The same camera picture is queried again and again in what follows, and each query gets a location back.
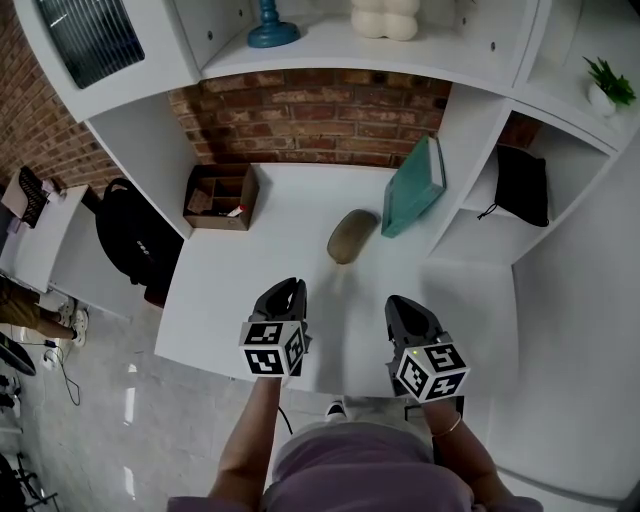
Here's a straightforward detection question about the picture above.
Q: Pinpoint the white desk with hutch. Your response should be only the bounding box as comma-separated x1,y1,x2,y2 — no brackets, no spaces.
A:
12,0,640,401

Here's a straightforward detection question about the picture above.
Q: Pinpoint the person's left forearm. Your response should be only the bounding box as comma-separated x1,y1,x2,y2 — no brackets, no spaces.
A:
208,374,284,512

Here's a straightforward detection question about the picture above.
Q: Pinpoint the black metal rack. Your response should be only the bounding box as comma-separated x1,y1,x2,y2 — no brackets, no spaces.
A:
0,449,61,512

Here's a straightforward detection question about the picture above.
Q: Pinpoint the black flat panel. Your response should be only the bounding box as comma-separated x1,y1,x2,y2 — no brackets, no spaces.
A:
0,339,37,376

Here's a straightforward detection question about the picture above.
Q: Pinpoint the white vase with dried plant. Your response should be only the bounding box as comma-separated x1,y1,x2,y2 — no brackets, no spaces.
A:
349,0,420,40

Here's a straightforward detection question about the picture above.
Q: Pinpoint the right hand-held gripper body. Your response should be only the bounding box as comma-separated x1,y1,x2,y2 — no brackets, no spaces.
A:
383,329,471,404

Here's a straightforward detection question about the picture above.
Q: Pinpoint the thin gold bracelet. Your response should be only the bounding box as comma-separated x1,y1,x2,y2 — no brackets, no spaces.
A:
430,412,462,439

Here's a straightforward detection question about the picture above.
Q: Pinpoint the black floor cable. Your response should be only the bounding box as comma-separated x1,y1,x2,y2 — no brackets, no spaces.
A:
44,344,81,407

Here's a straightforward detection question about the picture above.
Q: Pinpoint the teal book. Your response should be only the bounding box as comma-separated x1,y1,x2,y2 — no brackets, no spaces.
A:
380,134,448,238

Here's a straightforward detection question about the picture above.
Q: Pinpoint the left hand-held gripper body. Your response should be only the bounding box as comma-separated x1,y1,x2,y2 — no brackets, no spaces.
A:
238,312,315,387

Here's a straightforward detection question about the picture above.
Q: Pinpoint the pink and black basket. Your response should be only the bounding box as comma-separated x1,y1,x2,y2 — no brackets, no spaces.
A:
1,165,54,229

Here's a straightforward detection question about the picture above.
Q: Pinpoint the small white side table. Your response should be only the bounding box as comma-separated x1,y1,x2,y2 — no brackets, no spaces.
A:
0,183,141,321

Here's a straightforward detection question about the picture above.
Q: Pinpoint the person's right forearm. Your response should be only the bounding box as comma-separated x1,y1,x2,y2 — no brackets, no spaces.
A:
422,397,501,512

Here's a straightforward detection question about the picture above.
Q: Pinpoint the person's purple shirt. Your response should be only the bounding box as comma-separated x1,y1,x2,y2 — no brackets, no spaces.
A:
167,422,544,512

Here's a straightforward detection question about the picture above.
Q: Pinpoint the ribbed glass cabinet door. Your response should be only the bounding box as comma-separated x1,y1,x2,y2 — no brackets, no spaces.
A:
34,0,146,91

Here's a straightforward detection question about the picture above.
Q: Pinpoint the brown wooden organizer box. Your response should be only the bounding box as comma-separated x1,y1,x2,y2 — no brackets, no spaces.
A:
182,163,260,232

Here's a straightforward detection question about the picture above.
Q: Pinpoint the black drawstring pouch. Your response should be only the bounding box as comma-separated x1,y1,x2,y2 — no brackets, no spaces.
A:
477,144,551,229

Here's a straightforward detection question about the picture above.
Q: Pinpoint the small green potted plant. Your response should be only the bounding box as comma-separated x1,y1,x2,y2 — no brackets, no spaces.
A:
582,55,637,117

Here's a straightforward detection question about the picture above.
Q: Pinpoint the black backpack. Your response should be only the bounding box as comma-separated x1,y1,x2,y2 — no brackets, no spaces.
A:
94,177,185,307

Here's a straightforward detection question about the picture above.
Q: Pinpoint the tan oval pouch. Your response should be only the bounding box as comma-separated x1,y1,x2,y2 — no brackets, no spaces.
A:
326,208,382,266

